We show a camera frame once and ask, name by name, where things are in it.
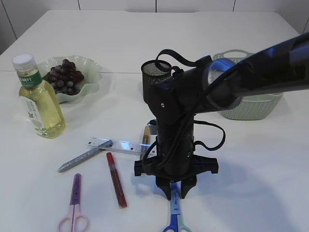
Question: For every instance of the yellow tea plastic bottle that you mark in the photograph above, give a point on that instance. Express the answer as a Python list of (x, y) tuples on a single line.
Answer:
[(38, 98)]

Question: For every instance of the red glitter pen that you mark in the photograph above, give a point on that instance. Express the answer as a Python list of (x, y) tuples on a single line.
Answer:
[(116, 181)]

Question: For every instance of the black mesh pen holder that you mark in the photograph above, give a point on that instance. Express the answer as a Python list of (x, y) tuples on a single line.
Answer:
[(150, 75)]

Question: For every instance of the gold glitter pen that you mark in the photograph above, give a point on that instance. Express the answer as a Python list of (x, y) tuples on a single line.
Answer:
[(145, 141)]

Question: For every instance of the green wavy glass plate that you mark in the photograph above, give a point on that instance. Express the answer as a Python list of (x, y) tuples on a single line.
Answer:
[(88, 68)]

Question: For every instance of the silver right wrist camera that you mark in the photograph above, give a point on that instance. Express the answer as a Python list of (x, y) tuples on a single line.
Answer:
[(152, 127)]

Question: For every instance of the right black blue robot arm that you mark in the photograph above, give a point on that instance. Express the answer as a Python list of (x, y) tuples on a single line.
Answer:
[(175, 96)]

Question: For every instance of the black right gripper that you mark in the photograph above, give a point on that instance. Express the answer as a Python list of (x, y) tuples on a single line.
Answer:
[(184, 165)]

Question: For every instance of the blue capped scissors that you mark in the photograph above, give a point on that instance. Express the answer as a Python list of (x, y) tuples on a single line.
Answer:
[(176, 220)]

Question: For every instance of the silver glitter pen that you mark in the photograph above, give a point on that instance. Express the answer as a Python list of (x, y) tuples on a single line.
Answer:
[(84, 157)]

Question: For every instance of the green plastic woven basket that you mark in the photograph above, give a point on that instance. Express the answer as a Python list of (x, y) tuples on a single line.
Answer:
[(255, 107)]

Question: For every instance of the clear plastic ruler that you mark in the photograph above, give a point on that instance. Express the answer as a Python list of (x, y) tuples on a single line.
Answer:
[(118, 146)]

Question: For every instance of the dark purple grape bunch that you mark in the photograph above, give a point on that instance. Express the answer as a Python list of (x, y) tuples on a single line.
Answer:
[(65, 78)]

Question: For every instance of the pink purple capped scissors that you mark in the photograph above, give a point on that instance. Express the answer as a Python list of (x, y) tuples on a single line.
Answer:
[(74, 213)]

